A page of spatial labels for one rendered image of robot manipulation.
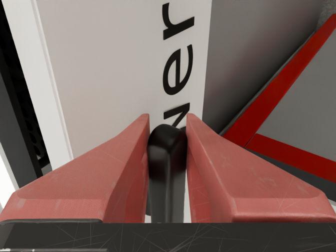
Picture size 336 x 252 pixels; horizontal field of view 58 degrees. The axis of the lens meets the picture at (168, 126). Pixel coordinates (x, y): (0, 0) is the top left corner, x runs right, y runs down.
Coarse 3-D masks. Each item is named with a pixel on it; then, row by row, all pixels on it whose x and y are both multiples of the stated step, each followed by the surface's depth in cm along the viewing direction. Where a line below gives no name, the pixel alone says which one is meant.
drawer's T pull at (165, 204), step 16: (160, 128) 11; (176, 128) 11; (160, 144) 11; (176, 144) 11; (160, 160) 11; (176, 160) 11; (160, 176) 12; (176, 176) 12; (160, 192) 12; (176, 192) 13; (160, 208) 13; (176, 208) 13
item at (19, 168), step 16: (0, 80) 14; (0, 96) 14; (0, 112) 15; (0, 128) 15; (16, 128) 16; (0, 144) 15; (16, 144) 16; (16, 160) 16; (16, 176) 17; (32, 176) 18; (0, 208) 17
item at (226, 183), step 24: (192, 120) 11; (192, 144) 10; (216, 144) 8; (192, 168) 12; (216, 168) 7; (240, 168) 7; (264, 168) 7; (192, 192) 11; (216, 192) 6; (240, 192) 6; (264, 192) 6; (288, 192) 6; (312, 192) 6; (192, 216) 11; (216, 216) 7; (240, 216) 5; (264, 216) 5; (288, 216) 5; (312, 216) 5
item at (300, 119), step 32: (320, 32) 65; (288, 64) 51; (320, 64) 52; (288, 96) 43; (320, 96) 43; (256, 128) 36; (288, 128) 37; (320, 128) 37; (288, 160) 32; (320, 160) 32
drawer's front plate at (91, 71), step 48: (48, 0) 9; (96, 0) 10; (144, 0) 12; (192, 0) 15; (48, 48) 9; (96, 48) 11; (144, 48) 13; (192, 48) 17; (48, 96) 11; (96, 96) 12; (144, 96) 15; (192, 96) 19; (48, 144) 12; (96, 144) 13
